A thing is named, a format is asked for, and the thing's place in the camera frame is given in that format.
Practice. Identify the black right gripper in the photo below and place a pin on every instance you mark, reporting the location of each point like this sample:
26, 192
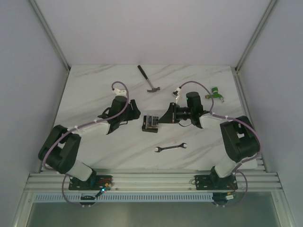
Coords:
170, 116

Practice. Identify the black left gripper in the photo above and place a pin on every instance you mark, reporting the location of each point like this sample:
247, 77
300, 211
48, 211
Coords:
132, 109

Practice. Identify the black fuse box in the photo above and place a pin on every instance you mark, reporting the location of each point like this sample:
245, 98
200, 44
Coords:
150, 130

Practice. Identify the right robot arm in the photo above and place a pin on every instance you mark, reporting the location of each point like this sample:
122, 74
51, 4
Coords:
239, 138

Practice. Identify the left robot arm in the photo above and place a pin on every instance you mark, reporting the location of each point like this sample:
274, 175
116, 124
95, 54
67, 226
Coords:
60, 149

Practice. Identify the claw hammer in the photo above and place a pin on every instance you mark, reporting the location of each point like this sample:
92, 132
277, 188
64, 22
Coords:
153, 89

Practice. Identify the steel open-end wrench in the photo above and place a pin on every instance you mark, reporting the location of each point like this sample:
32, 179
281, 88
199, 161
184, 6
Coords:
160, 149

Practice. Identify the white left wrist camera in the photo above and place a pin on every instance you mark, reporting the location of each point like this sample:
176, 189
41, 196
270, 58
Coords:
119, 92

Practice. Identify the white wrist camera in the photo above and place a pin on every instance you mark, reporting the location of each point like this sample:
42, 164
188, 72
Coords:
119, 92
177, 95

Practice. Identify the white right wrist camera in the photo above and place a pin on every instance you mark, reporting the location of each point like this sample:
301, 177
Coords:
177, 95

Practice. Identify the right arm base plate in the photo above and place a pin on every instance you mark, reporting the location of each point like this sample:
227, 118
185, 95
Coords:
215, 183

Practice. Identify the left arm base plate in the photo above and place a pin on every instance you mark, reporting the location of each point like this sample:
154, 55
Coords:
93, 183

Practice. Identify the slotted cable duct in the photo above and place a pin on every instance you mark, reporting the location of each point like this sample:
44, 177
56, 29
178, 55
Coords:
44, 197

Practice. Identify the aluminium frame rail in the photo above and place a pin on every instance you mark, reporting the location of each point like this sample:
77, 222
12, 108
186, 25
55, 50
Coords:
36, 9

